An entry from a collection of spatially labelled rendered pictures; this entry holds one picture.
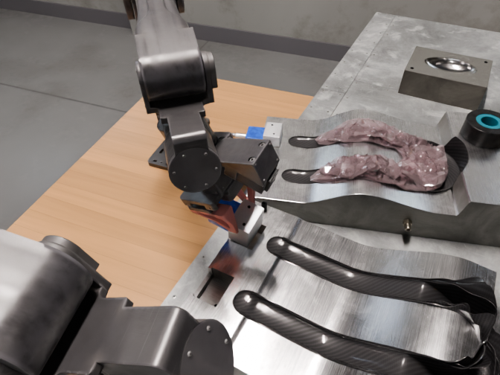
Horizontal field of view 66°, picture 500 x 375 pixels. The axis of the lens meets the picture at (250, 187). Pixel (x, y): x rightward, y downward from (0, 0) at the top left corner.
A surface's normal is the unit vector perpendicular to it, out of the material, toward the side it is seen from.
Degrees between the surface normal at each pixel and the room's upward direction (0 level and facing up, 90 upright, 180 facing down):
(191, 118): 9
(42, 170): 0
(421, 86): 90
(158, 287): 0
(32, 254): 16
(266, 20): 90
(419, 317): 23
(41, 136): 0
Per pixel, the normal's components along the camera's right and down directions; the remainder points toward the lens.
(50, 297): 0.79, -0.26
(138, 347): -0.44, -0.69
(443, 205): -0.03, -0.69
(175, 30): 0.04, -0.51
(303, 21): -0.36, 0.68
